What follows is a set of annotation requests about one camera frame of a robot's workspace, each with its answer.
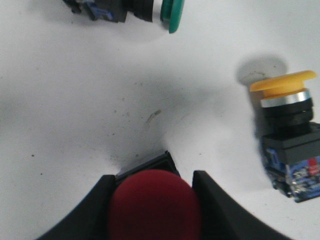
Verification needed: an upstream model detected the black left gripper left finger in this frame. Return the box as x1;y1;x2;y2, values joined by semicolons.
38;175;116;240

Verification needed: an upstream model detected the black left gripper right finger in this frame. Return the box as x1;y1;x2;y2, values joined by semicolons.
192;170;289;240

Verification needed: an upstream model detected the red push button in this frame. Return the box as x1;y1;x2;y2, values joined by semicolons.
107;149;203;240

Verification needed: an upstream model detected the yellow push button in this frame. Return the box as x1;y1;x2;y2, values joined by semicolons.
249;70;320;203

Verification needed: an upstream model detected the right green push button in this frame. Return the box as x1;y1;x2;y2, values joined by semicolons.
64;0;185;34

